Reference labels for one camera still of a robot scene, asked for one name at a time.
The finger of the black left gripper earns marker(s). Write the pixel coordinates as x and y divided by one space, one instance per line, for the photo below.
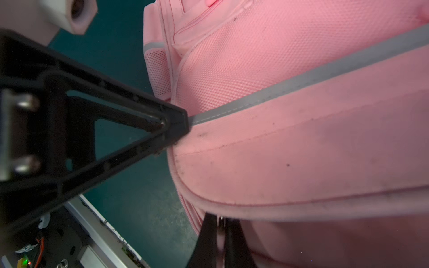
66 127

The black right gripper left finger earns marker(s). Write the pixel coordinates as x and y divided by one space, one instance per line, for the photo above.
205 251

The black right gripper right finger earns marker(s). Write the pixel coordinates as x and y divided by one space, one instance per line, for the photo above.
237 252

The pink backpack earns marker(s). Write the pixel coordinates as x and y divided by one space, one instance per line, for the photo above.
309 123

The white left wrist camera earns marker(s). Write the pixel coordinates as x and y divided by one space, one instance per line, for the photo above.
40 21

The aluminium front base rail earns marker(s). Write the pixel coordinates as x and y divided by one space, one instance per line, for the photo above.
106 248

